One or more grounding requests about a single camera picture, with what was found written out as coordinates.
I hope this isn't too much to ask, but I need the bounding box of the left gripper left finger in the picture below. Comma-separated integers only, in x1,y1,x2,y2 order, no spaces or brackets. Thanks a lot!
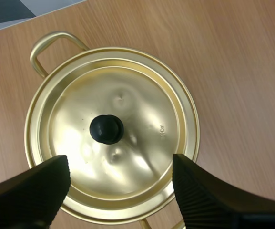
0,154,71,229

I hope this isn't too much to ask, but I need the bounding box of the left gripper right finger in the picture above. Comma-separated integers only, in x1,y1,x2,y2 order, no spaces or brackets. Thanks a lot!
173,153,275,229

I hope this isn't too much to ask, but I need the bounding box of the gold lid with black knob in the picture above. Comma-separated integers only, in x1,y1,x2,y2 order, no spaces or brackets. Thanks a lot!
24,46,199,224

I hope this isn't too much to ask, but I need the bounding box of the gold pot with two handles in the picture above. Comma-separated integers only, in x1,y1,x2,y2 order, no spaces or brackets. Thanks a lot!
29,31,188,229

